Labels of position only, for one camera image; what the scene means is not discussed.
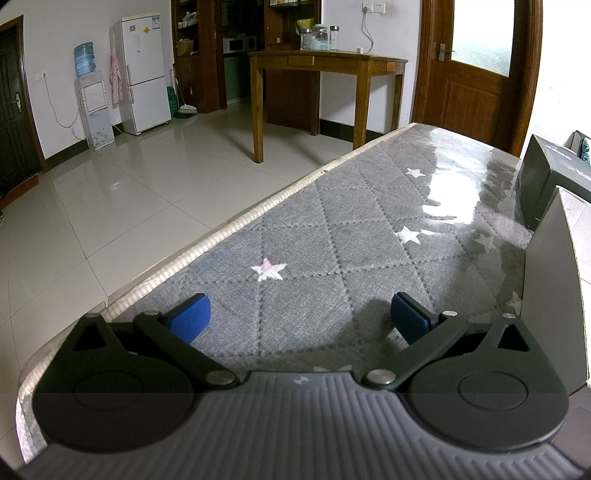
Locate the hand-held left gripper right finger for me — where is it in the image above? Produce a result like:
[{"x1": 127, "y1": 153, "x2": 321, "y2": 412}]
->
[{"x1": 362, "y1": 293, "x2": 548, "y2": 391}]

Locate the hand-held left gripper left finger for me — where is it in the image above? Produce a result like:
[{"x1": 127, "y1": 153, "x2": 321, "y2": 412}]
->
[{"x1": 55, "y1": 293, "x2": 241, "y2": 390}]

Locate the white cardboard box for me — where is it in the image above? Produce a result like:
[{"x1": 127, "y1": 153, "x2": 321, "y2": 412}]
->
[{"x1": 521, "y1": 186, "x2": 591, "y2": 398}]

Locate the dark grey box lid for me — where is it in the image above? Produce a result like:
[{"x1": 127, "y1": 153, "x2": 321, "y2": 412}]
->
[{"x1": 515, "y1": 134, "x2": 591, "y2": 232}]

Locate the grey star-patterned desktop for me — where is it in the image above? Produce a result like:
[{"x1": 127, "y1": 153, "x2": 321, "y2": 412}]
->
[{"x1": 16, "y1": 122, "x2": 591, "y2": 467}]

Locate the wooden door with glass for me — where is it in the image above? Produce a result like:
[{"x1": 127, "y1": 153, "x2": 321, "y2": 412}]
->
[{"x1": 411, "y1": 0, "x2": 544, "y2": 156}]

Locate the white water dispenser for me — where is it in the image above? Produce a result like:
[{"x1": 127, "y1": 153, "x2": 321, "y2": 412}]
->
[{"x1": 75, "y1": 71, "x2": 116, "y2": 152}]

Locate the dark wooden cabinet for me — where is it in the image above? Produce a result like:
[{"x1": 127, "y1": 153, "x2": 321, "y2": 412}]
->
[{"x1": 171, "y1": 0, "x2": 324, "y2": 136}]

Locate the white refrigerator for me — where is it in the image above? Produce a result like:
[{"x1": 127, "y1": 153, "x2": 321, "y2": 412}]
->
[{"x1": 110, "y1": 15, "x2": 172, "y2": 136}]

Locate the butterfly print blanket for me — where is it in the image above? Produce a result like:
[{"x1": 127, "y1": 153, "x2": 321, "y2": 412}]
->
[{"x1": 573, "y1": 131, "x2": 591, "y2": 165}]

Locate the dark brown door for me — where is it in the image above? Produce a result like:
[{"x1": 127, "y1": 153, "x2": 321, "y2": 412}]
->
[{"x1": 0, "y1": 15, "x2": 49, "y2": 209}]

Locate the pink hanging cloth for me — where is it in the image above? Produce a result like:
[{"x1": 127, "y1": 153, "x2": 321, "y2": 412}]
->
[{"x1": 108, "y1": 51, "x2": 125, "y2": 106}]

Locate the wooden table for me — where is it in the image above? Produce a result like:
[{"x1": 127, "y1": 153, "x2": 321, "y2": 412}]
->
[{"x1": 247, "y1": 50, "x2": 410, "y2": 164}]

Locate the blue water bottle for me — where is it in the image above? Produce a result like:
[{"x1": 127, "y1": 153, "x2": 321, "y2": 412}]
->
[{"x1": 73, "y1": 42, "x2": 97, "y2": 78}]

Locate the white dispenser power cable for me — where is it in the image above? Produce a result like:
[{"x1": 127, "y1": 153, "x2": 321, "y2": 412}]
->
[{"x1": 36, "y1": 71, "x2": 86, "y2": 140}]

